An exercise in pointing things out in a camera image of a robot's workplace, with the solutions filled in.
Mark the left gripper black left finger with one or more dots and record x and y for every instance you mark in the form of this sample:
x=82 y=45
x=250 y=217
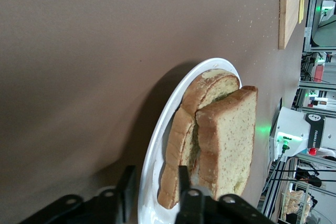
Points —
x=127 y=195

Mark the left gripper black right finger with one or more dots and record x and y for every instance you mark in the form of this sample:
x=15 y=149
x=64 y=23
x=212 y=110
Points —
x=194 y=208

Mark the white round plate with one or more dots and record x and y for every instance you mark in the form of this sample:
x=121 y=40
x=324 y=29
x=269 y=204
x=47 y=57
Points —
x=151 y=182

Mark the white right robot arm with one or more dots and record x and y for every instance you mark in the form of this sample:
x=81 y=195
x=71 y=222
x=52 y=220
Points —
x=291 y=124

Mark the bread slice under egg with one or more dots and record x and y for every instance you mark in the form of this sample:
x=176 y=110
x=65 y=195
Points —
x=178 y=134

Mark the clear plastic bag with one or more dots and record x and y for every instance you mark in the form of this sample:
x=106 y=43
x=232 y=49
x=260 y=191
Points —
x=294 y=203

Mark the wooden cutting board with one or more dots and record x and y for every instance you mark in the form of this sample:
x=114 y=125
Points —
x=288 y=3

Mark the yellow plastic fork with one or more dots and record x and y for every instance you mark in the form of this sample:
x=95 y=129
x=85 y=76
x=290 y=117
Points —
x=302 y=9

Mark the aluminium frame rack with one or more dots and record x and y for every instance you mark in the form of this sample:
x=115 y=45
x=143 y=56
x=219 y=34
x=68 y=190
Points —
x=315 y=85

